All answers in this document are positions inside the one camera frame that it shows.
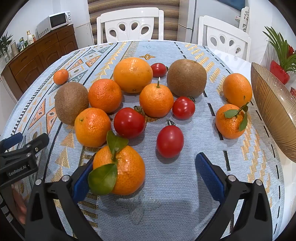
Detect small tangerine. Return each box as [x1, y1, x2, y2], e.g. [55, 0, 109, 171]
[53, 69, 69, 85]

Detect tangerine with two leaves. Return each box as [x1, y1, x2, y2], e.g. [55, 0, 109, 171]
[88, 131, 145, 196]

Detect large red tomato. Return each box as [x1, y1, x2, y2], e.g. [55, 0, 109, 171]
[113, 108, 145, 139]

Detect leafy tangerine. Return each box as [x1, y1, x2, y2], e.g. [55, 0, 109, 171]
[215, 102, 249, 139]

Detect oval tomato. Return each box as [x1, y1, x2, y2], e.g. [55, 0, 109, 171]
[157, 120, 184, 158]

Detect large orange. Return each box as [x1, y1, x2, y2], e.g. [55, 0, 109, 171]
[113, 57, 153, 94]

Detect cherry tomato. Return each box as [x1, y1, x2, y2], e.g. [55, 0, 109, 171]
[151, 63, 168, 78]
[172, 96, 195, 120]

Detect tangerine with stem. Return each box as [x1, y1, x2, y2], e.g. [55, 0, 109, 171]
[139, 78, 174, 118]

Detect smooth orange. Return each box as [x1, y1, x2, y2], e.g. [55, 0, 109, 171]
[223, 73, 252, 108]

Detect large brown kiwi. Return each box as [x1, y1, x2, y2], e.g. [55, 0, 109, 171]
[166, 59, 207, 98]

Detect left hand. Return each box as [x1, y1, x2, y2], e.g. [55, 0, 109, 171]
[12, 187, 27, 225]

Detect brown wooden sideboard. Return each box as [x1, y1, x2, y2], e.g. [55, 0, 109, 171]
[1, 24, 78, 99]

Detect white bottle on sideboard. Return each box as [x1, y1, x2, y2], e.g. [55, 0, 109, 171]
[27, 30, 34, 45]

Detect green plant by sideboard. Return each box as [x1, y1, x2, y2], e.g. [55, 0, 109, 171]
[1, 33, 13, 63]

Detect patterned light blue tablecloth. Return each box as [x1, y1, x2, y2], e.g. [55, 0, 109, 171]
[1, 41, 285, 240]

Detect brown ribbed glass bowl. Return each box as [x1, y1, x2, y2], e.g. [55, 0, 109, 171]
[251, 62, 296, 162]

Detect white microwave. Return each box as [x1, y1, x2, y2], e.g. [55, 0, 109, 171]
[37, 11, 72, 39]

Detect red paper ornament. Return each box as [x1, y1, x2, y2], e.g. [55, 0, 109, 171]
[290, 87, 296, 97]

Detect potted plant red pot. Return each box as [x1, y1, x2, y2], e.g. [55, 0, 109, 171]
[262, 26, 296, 85]

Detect white chair left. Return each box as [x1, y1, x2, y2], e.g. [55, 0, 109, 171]
[96, 7, 164, 44]

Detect white chair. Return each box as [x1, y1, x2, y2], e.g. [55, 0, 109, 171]
[96, 7, 164, 44]
[198, 16, 251, 61]

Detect white chair right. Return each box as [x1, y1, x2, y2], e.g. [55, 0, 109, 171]
[198, 16, 251, 61]

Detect striped brown curtain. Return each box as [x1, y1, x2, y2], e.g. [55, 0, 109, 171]
[88, 1, 180, 44]

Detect silver refrigerator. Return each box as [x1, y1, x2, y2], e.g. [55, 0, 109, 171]
[177, 0, 249, 45]

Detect white patterned hanging decoration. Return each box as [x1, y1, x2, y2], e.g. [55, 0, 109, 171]
[235, 6, 249, 32]

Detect blue fridge cover cloth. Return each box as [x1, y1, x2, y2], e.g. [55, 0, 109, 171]
[218, 0, 245, 11]

